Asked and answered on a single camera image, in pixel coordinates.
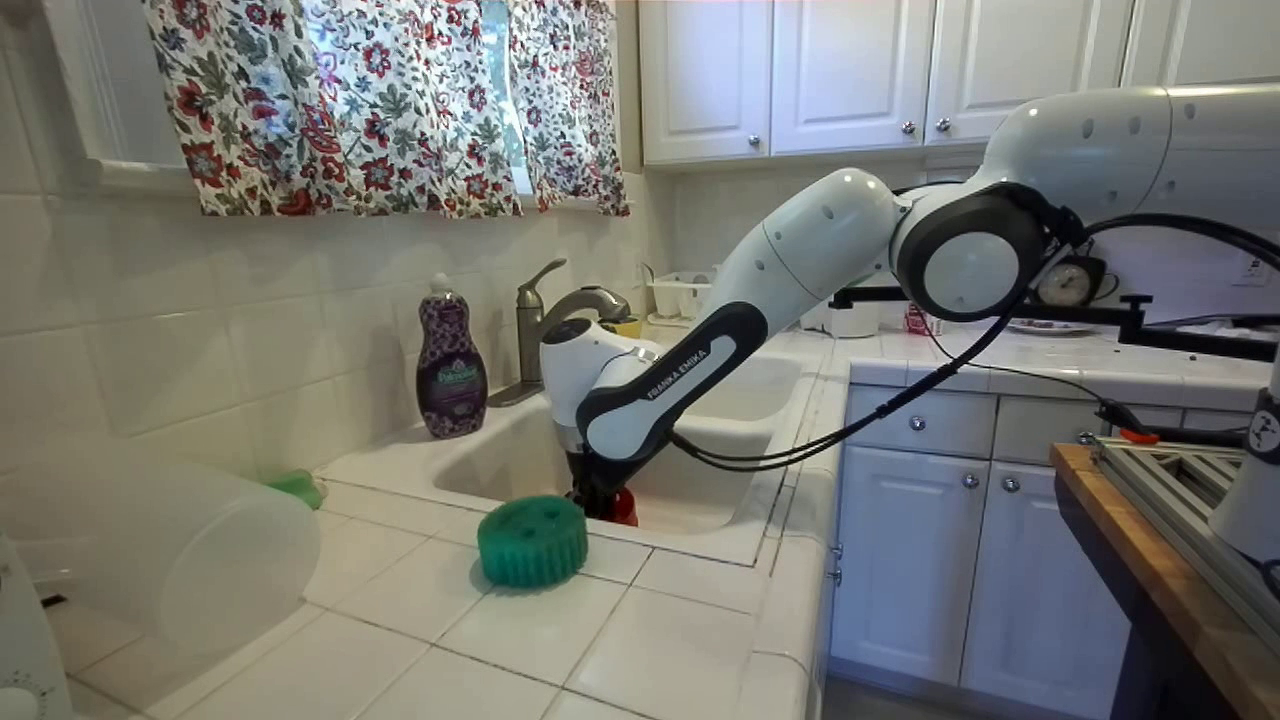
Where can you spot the brushed metal faucet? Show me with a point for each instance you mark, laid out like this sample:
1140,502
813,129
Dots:
534,332

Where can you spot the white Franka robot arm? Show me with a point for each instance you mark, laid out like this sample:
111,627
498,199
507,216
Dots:
800,252

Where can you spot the green round ribbed lid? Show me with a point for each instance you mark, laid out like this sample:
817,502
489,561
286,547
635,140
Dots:
534,541

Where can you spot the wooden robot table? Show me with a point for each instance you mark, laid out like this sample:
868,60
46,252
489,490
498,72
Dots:
1175,612

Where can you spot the clear plastic jar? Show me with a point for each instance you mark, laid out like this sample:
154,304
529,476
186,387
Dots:
175,561

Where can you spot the purple dish soap bottle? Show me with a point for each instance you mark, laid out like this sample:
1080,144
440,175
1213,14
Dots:
451,372

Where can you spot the white wall cabinet row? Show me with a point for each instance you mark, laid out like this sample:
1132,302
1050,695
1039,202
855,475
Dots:
825,66

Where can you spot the metal base frame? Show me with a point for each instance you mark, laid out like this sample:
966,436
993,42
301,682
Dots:
1175,493

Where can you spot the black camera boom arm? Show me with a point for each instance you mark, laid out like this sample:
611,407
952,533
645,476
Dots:
1175,332

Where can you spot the floral print curtain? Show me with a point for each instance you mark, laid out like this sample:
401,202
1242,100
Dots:
384,105

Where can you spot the white dish tray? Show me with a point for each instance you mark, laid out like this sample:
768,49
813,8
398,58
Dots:
679,298

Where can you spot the green cloth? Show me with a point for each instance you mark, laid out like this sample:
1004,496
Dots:
299,487

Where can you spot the white wall cabinet beside curtain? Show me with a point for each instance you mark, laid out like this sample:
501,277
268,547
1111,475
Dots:
112,82

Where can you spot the small red object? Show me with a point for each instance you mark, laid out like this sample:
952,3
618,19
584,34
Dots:
917,323

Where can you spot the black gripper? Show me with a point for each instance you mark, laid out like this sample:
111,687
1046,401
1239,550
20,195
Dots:
592,487

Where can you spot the white kitchen sink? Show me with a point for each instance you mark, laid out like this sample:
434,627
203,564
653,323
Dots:
722,443

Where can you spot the white base cabinet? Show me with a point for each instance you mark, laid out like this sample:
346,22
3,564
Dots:
933,561

